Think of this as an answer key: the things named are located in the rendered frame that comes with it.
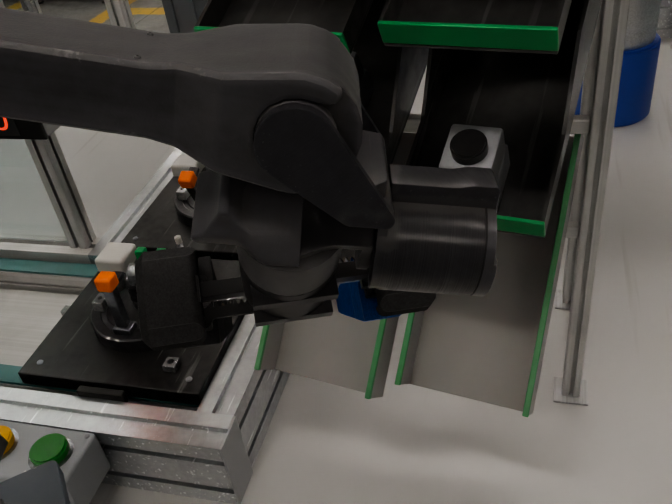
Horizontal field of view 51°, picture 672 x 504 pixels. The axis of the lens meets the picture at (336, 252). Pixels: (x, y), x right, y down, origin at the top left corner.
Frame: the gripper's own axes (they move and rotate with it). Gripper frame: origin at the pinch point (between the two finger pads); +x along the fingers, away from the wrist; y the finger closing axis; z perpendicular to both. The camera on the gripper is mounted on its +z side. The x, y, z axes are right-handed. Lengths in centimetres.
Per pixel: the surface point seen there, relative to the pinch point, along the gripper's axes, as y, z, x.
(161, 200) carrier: 14, 34, 58
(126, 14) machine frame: 24, 112, 113
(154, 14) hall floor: 42, 323, 391
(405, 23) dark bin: -11.4, 17.9, -6.0
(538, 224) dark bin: -21.2, 4.1, 2.9
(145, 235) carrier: 16, 26, 53
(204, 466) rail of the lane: 9.7, -8.8, 31.9
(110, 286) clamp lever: 17.9, 12.4, 30.6
